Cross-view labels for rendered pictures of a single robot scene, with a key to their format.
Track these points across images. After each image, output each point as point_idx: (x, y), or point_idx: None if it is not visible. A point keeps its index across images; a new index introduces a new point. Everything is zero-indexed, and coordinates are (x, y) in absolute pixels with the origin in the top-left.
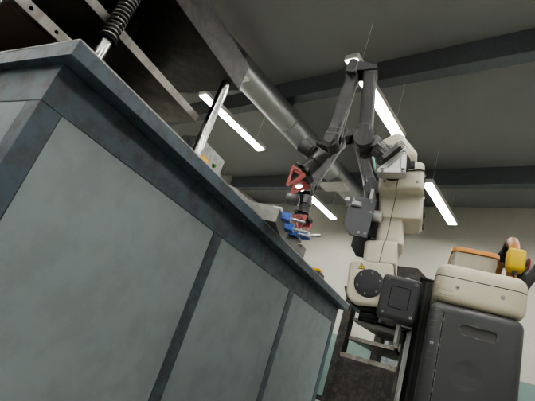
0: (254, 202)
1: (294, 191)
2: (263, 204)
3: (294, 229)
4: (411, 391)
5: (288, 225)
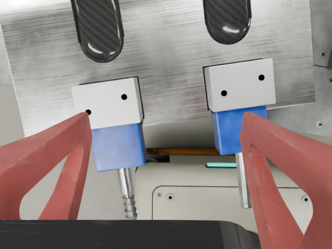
0: (2, 33)
1: (246, 162)
2: (12, 75)
3: (235, 156)
4: None
5: (215, 132)
